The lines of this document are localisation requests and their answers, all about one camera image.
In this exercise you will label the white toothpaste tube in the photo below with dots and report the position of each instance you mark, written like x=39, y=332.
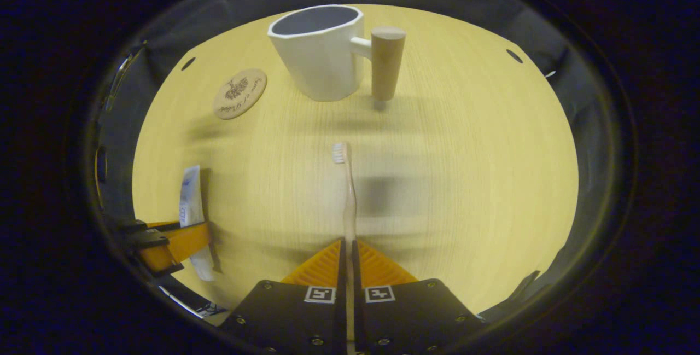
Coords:
x=191, y=202

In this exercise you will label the wooden toothbrush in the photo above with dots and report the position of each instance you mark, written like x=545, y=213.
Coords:
x=349, y=196

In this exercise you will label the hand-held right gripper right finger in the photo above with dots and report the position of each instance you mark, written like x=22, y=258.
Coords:
x=358, y=273

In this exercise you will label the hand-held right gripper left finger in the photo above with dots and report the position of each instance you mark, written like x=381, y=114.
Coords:
x=342, y=273

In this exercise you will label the round cork coaster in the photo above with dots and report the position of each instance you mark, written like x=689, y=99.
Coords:
x=239, y=94

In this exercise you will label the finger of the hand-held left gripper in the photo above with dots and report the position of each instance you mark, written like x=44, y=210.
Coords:
x=183, y=243
x=158, y=225

